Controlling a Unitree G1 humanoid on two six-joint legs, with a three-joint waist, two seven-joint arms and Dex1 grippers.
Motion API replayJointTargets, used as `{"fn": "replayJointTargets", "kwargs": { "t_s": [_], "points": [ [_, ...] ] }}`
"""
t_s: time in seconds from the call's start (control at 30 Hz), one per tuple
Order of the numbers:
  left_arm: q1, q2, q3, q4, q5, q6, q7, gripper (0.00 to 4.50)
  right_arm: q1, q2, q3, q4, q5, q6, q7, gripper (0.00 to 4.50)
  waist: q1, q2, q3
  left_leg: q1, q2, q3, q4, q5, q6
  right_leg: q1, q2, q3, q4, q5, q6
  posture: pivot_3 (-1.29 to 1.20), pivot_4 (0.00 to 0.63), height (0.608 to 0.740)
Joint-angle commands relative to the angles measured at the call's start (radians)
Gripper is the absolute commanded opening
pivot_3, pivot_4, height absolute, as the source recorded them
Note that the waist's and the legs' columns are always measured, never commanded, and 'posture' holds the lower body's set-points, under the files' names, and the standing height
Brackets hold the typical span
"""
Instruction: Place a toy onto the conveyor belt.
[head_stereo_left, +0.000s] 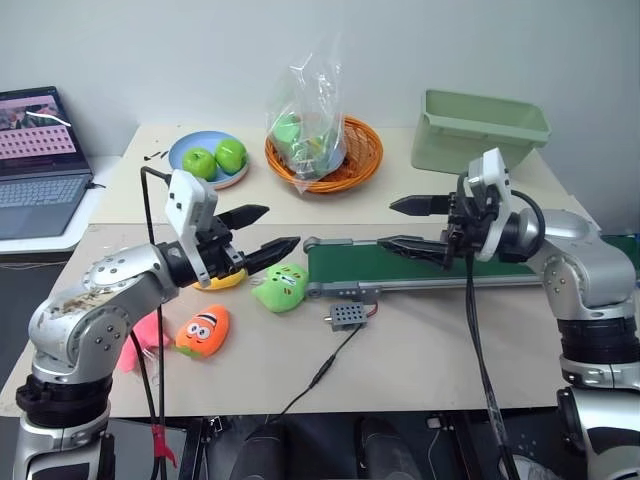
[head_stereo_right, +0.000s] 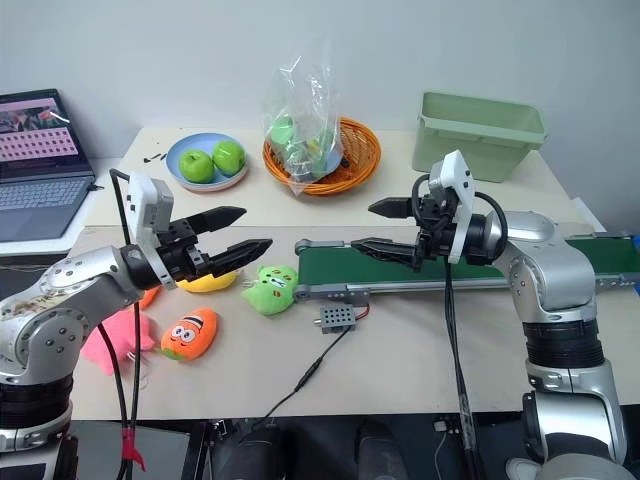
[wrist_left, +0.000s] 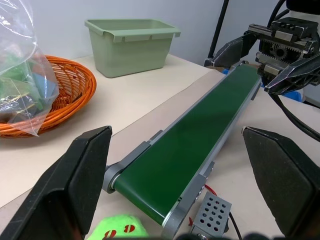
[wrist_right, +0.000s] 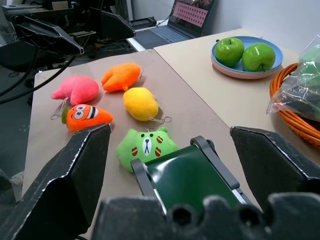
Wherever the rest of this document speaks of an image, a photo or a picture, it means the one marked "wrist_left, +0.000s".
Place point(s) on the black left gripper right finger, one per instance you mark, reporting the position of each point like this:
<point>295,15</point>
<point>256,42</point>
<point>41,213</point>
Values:
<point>287,180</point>

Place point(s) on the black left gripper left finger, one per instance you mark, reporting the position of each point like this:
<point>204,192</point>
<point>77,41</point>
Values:
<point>62,190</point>

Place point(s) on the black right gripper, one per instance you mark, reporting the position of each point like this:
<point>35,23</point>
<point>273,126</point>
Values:
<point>287,42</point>

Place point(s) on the green conveyor belt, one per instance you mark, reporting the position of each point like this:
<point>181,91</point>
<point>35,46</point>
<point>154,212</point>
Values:
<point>187,140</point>

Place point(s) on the small blue box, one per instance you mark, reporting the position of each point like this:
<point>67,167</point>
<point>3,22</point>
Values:
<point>295,95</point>

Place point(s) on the black stand pole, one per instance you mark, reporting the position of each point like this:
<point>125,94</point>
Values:
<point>220,25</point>

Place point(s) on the bright green soft object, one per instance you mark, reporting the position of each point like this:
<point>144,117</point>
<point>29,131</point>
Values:
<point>117,221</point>

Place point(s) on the grey perforated controller box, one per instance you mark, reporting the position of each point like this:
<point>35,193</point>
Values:
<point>212,212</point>

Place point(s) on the orange wicker basket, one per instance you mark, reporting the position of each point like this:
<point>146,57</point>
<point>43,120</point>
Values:
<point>75,82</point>

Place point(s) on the pale green plastic bin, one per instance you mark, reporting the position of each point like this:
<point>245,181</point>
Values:
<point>130,50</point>

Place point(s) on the clear plastic bag of toys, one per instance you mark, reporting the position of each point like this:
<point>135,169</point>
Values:
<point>15,37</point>

